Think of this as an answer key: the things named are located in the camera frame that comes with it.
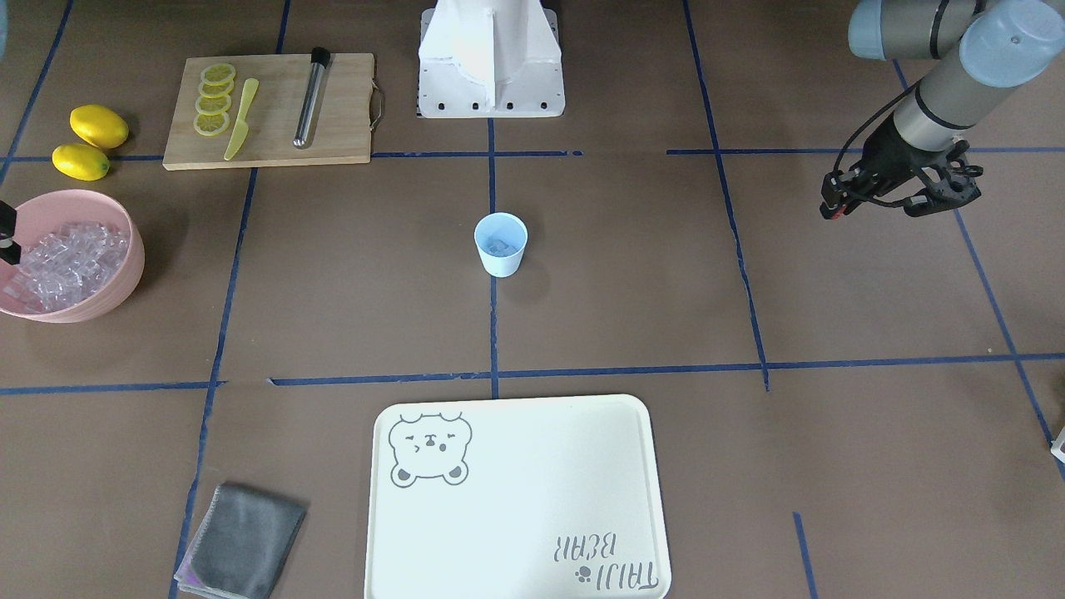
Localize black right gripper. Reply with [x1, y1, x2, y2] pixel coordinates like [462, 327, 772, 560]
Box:
[0, 203, 22, 265]

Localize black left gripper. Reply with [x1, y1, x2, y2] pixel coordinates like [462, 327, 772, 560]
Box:
[819, 125, 983, 220]

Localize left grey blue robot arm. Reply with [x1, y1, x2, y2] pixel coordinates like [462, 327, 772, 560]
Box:
[820, 1, 1064, 220]

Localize clear ice cubes pile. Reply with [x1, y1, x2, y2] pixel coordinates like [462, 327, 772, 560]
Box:
[2, 221, 131, 314]

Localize light blue plastic cup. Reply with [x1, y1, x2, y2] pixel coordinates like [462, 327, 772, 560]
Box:
[474, 212, 528, 278]

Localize pink bowl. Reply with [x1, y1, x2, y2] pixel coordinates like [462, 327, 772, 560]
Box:
[2, 189, 145, 324]

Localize lower yellow lemon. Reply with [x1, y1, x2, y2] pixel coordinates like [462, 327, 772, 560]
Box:
[51, 143, 111, 181]

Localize yellow lemon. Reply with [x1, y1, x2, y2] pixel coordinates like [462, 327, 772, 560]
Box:
[51, 143, 111, 181]
[69, 106, 130, 151]

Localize upper yellow lemon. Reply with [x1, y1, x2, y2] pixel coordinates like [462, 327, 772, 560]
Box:
[69, 106, 130, 151]

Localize lemon slice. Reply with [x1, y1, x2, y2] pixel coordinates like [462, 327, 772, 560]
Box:
[198, 80, 235, 99]
[199, 63, 236, 87]
[193, 112, 230, 137]
[195, 94, 232, 115]

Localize yellow plastic knife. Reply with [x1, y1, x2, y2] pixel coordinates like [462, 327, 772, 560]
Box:
[223, 78, 260, 161]

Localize wooden cutting board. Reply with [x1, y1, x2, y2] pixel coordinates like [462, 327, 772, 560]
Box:
[162, 53, 383, 171]

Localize steel muddler black tip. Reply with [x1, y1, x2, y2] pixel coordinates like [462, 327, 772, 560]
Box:
[293, 47, 331, 150]

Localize grey folded cloth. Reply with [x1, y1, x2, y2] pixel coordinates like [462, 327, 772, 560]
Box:
[174, 482, 307, 598]

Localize cream bear tray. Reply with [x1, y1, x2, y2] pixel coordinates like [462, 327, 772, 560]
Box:
[363, 394, 672, 598]

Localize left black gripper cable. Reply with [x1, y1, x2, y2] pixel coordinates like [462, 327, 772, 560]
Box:
[837, 83, 919, 180]

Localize white wire cup rack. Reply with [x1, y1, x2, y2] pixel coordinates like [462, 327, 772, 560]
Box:
[1050, 428, 1065, 465]

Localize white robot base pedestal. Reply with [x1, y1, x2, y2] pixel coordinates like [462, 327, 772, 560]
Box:
[416, 1, 566, 119]

